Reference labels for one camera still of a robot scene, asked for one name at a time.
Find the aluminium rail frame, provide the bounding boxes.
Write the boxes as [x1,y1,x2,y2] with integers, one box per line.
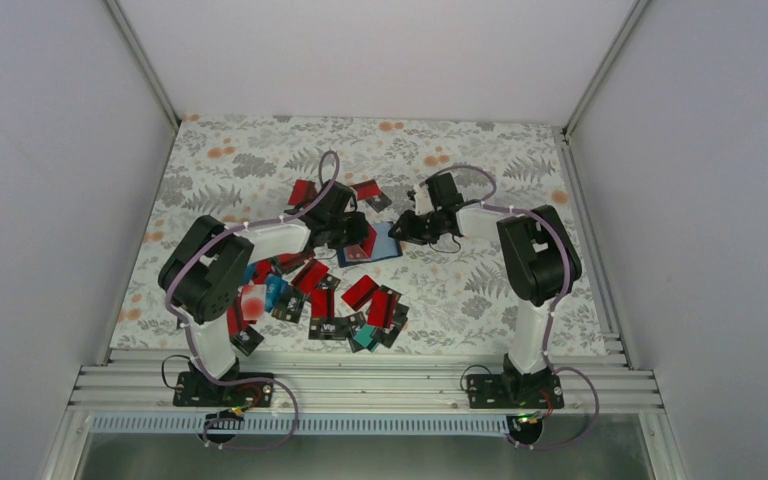
[68,349,664,414]

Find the red card cluster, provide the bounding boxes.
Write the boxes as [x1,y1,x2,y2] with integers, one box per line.
[367,288,400,329]
[291,259,329,295]

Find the red black stripe card far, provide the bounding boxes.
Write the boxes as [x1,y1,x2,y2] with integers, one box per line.
[350,180,382,201]

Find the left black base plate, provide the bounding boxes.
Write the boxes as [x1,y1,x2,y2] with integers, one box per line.
[172,372,275,408]

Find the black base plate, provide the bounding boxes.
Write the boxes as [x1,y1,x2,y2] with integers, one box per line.
[172,372,275,408]
[464,373,565,410]

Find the teal card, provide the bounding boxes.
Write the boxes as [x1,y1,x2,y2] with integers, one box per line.
[349,326,379,353]

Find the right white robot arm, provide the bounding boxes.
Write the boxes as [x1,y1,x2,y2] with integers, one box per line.
[389,172,583,407]

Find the blue card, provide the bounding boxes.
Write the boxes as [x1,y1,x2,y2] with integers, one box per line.
[264,274,288,313]

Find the black VIP card front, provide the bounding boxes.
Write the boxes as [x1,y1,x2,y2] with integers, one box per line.
[308,317,351,341]

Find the black card near base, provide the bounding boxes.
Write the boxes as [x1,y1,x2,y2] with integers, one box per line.
[231,325,264,356]

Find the blue card holder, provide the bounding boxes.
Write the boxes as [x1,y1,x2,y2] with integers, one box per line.
[337,222,403,268]

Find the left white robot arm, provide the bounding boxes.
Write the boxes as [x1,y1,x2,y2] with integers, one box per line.
[158,181,374,405]

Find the floral table mat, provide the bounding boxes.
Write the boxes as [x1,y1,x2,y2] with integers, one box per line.
[111,115,575,355]

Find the white red spot card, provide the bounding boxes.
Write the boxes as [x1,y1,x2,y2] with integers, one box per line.
[239,284,267,325]

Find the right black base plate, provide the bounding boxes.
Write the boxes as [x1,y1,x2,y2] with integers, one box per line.
[464,373,565,410]

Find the grey perforated cable duct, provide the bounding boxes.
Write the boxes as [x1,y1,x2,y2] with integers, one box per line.
[89,412,509,437]

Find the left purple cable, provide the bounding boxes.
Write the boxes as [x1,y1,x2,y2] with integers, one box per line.
[163,150,342,453]

